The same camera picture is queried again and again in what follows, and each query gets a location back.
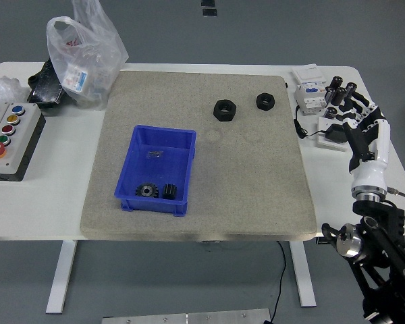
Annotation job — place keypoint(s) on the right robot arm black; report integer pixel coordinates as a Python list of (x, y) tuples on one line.
[(379, 209)]

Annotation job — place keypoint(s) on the grey push-button control box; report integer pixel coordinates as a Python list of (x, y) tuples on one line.
[(17, 148)]

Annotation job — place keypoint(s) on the black power adapter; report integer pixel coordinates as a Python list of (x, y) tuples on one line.
[(335, 133)]

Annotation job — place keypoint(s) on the black cylindrical capacitor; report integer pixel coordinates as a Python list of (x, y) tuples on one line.
[(330, 113), (336, 82), (351, 87), (328, 95), (338, 96)]

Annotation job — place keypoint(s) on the white blue printed carton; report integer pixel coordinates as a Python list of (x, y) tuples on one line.
[(75, 79)]

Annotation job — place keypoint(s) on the white circuit breaker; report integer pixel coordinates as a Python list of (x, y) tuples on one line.
[(308, 89)]

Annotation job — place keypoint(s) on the black floor socket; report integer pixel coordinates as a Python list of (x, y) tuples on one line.
[(208, 2), (210, 12)]

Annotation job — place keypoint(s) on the crumpled clear plastic wrap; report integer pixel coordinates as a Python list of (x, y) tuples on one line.
[(3, 88)]

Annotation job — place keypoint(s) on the clear plastic bag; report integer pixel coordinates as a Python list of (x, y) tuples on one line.
[(87, 50)]

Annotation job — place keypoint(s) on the small black gear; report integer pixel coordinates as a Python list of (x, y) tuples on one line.
[(169, 191)]

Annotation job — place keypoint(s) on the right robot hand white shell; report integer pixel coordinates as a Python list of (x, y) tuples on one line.
[(371, 172)]

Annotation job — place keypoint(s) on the large black gear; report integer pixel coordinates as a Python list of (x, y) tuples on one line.
[(146, 190)]

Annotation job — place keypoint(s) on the small black hex nut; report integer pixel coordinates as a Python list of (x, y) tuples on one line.
[(265, 102)]

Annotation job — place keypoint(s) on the large black hex nut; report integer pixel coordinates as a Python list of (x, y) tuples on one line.
[(224, 110)]

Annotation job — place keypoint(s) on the white square plate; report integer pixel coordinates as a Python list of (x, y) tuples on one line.
[(324, 145)]

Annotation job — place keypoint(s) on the white table leg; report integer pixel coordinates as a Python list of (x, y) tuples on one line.
[(62, 276), (302, 273)]

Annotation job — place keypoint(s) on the small clear packet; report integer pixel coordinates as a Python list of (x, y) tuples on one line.
[(154, 154)]

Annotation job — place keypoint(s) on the blue plastic box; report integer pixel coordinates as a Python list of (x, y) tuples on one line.
[(162, 168)]

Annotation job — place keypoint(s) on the black glossy case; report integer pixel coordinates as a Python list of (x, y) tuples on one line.
[(45, 89)]

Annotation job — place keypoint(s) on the grey-brown mat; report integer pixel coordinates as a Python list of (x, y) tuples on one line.
[(189, 94)]

